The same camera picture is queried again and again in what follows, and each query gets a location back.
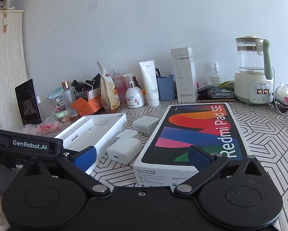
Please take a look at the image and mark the light wooden wardrobe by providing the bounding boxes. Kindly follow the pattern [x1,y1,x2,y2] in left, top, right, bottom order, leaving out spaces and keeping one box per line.
[0,10,42,131]

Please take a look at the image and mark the green packet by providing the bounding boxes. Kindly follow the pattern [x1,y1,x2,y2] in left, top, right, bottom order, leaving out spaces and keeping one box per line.
[217,80,235,89]

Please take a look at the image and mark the small clear spray bottle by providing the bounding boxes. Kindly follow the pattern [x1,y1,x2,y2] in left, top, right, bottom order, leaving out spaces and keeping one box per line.
[212,63,222,87]

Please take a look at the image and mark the blue pen holder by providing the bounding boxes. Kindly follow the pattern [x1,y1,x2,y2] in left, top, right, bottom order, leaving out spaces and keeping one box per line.
[156,75,177,101]

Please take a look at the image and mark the grey white wrapped block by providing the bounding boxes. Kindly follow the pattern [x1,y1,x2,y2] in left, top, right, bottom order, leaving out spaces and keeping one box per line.
[132,116,160,135]

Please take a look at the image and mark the white kettle cable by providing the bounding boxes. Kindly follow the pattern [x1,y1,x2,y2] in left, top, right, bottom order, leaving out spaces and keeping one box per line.
[268,67,279,107]

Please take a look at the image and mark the open white box tray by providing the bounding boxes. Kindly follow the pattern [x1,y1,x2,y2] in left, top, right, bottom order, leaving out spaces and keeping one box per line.
[54,113,127,175]

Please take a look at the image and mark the white cosmetic tube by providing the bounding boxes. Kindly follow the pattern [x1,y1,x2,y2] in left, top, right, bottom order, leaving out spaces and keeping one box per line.
[139,60,160,107]

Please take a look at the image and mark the white face mask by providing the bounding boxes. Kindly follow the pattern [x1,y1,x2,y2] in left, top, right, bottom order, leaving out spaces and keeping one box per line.
[275,82,288,101]

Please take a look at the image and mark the beige snack bag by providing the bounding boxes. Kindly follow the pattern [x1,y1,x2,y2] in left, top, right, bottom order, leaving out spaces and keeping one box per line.
[97,61,121,113]

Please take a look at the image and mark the orange cardboard box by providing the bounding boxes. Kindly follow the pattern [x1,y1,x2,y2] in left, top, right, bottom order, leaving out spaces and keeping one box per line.
[70,89,104,117]

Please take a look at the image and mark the tall white carton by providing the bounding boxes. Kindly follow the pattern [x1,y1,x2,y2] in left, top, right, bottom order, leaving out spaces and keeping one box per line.
[170,46,198,103]

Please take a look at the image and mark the red white plastic bag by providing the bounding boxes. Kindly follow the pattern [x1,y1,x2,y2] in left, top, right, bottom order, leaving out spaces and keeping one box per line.
[21,121,63,136]

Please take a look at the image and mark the black wire basket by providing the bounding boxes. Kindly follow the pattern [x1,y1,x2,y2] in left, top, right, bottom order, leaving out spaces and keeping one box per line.
[274,96,288,114]

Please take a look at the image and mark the grey white device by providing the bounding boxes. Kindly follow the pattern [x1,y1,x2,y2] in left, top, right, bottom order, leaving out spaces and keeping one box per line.
[197,84,233,99]

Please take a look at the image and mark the green white electric kettle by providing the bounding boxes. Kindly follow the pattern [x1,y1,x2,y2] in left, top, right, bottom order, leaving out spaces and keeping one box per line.
[234,36,275,105]

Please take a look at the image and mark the pink transparent bottle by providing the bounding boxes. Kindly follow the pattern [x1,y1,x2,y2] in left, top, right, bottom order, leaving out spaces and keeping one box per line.
[112,69,128,105]

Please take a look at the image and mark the black standing tablet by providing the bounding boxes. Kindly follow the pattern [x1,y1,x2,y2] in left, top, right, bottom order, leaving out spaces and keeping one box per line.
[15,79,43,126]

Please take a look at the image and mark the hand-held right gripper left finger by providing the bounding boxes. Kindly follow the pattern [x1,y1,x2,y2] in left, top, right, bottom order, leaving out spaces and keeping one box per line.
[21,146,111,196]

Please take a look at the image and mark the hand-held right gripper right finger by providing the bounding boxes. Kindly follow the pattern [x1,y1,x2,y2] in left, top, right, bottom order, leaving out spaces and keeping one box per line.
[173,145,265,196]

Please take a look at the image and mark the black clips pile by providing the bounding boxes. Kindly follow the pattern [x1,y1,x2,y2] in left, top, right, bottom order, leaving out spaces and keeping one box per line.
[71,73,102,93]

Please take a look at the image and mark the large white charger adapter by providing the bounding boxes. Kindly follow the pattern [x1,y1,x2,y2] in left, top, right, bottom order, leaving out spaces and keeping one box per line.
[107,137,142,163]

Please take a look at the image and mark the frosted bottle rose-gold cap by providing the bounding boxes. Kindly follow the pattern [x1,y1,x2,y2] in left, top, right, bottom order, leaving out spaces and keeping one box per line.
[61,81,78,123]

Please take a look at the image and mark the colourful tablet box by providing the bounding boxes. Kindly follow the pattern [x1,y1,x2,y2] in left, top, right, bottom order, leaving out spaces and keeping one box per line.
[132,102,252,188]

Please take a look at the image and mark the white pump bottle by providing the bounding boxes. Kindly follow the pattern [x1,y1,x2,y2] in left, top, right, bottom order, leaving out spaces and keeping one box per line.
[125,74,145,109]

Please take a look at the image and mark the blue face masks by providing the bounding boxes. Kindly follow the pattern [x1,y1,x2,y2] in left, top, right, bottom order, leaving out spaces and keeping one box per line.
[47,88,63,100]

